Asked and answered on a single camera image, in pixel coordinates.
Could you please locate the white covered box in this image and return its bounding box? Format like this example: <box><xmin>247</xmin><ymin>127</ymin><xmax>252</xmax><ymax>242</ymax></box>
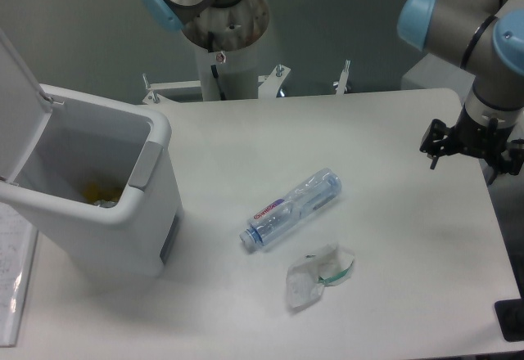
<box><xmin>400</xmin><ymin>54</ymin><xmax>474</xmax><ymax>105</ymax></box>

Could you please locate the yellow trash in can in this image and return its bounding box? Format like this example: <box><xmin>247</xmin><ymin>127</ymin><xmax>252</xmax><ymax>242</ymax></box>
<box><xmin>79</xmin><ymin>176</ymin><xmax>124</xmax><ymax>208</ymax></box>

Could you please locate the white plastic wrapper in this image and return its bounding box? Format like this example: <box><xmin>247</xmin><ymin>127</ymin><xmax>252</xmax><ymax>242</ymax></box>
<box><xmin>286</xmin><ymin>243</ymin><xmax>355</xmax><ymax>311</ymax></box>

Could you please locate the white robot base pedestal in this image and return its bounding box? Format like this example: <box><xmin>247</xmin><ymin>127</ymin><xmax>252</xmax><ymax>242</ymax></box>
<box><xmin>178</xmin><ymin>0</ymin><xmax>271</xmax><ymax>101</ymax></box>

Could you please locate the black device at table edge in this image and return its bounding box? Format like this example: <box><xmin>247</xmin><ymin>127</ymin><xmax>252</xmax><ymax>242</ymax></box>
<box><xmin>495</xmin><ymin>299</ymin><xmax>523</xmax><ymax>342</ymax></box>

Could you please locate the black cable on pedestal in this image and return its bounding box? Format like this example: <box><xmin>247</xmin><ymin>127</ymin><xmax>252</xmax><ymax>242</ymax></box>
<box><xmin>206</xmin><ymin>30</ymin><xmax>227</xmax><ymax>101</ymax></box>

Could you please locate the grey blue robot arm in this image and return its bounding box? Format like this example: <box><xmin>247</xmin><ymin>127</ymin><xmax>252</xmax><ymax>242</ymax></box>
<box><xmin>142</xmin><ymin>0</ymin><xmax>523</xmax><ymax>176</ymax></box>

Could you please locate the clear plastic water bottle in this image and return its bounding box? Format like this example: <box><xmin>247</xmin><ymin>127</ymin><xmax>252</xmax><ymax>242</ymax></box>
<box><xmin>239</xmin><ymin>168</ymin><xmax>342</xmax><ymax>253</ymax></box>

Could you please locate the metal right table clamp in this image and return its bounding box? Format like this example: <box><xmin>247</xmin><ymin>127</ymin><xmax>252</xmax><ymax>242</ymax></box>
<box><xmin>332</xmin><ymin>60</ymin><xmax>351</xmax><ymax>95</ymax></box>

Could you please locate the white trash can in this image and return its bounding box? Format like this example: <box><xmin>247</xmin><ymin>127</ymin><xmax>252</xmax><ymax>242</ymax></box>
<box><xmin>1</xmin><ymin>85</ymin><xmax>183</xmax><ymax>277</ymax></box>

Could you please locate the white table clamp bracket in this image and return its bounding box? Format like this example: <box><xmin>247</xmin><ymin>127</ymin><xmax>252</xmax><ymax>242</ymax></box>
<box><xmin>258</xmin><ymin>64</ymin><xmax>291</xmax><ymax>100</ymax></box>
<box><xmin>142</xmin><ymin>73</ymin><xmax>202</xmax><ymax>105</ymax></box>

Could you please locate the white middle table clamp bracket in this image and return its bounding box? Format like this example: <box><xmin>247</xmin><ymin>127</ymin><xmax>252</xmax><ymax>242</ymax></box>
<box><xmin>258</xmin><ymin>64</ymin><xmax>291</xmax><ymax>100</ymax></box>

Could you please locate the white trash can lid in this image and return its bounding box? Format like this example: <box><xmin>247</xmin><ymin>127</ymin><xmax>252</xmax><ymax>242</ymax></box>
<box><xmin>1</xmin><ymin>33</ymin><xmax>52</xmax><ymax>182</ymax></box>

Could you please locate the white left table clamp bracket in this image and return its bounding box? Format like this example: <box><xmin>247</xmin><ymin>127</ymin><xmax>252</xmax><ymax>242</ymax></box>
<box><xmin>142</xmin><ymin>73</ymin><xmax>202</xmax><ymax>105</ymax></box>

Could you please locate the white paper document sheet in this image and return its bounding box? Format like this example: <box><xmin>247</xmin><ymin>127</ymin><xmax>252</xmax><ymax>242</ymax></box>
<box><xmin>1</xmin><ymin>203</ymin><xmax>37</xmax><ymax>348</ymax></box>

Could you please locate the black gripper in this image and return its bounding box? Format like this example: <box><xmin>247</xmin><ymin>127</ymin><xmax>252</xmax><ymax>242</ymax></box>
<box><xmin>419</xmin><ymin>108</ymin><xmax>523</xmax><ymax>185</ymax></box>

